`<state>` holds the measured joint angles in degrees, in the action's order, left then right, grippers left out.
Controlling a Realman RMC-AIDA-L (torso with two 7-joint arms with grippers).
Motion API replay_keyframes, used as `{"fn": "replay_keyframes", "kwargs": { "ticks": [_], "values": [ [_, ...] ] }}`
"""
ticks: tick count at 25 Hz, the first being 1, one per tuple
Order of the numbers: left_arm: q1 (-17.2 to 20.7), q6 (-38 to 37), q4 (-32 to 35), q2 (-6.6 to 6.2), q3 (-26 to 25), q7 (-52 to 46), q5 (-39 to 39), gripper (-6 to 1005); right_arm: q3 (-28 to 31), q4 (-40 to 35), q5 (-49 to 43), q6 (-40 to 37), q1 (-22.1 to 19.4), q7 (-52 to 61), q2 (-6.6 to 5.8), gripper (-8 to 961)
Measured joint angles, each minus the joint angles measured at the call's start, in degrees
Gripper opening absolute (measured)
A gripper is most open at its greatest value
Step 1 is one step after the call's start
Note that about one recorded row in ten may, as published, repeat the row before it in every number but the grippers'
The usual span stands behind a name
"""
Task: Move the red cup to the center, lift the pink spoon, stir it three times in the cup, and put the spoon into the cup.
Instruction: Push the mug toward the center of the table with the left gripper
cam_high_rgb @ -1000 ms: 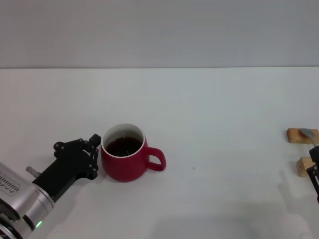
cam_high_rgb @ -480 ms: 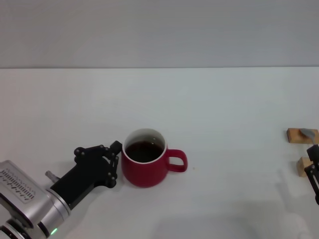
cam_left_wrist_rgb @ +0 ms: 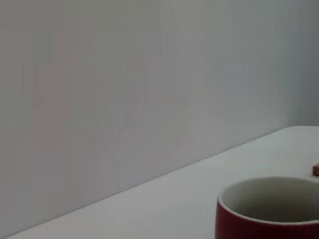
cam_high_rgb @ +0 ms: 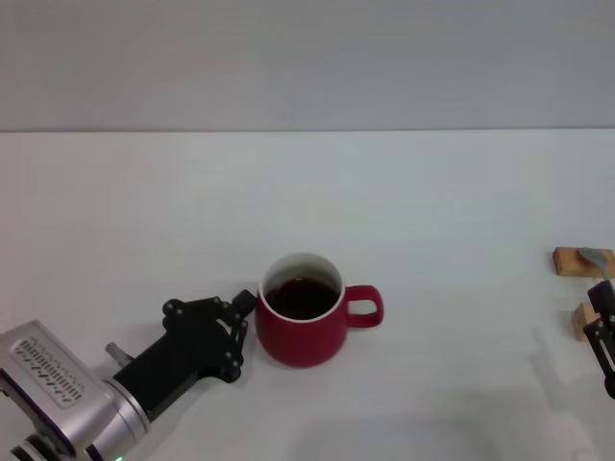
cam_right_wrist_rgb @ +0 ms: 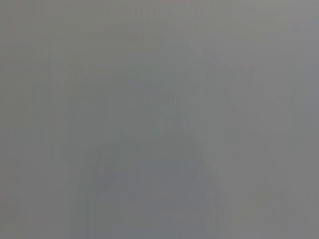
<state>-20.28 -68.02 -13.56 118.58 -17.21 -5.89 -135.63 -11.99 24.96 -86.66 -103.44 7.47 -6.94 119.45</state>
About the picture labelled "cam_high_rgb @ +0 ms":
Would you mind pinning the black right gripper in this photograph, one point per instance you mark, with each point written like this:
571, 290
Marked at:
611, 386

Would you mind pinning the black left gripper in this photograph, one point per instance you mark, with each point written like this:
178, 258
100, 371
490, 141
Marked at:
178, 357

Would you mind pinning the red ceramic mug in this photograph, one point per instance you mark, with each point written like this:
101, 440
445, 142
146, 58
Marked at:
300, 341

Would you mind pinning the short wooden block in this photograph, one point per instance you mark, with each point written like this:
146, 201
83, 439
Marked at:
581, 324

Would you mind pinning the long wooden block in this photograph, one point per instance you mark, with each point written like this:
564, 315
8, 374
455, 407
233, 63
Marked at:
567, 261

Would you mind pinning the dark brown coffee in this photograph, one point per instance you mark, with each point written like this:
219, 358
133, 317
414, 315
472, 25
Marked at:
302, 300

